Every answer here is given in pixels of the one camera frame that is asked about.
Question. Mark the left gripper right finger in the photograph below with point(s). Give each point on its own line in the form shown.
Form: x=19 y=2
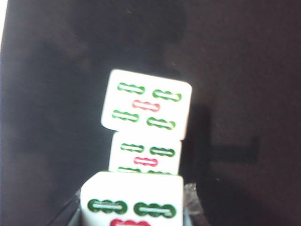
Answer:
x=191 y=204

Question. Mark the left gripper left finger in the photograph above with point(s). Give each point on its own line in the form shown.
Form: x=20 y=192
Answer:
x=76 y=214

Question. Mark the white green-backed mahjong tile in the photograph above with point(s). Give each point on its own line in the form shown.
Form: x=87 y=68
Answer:
x=145 y=155
x=131 y=190
x=147 y=103

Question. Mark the black fabric mat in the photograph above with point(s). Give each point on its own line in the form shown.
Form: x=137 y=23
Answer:
x=235 y=70

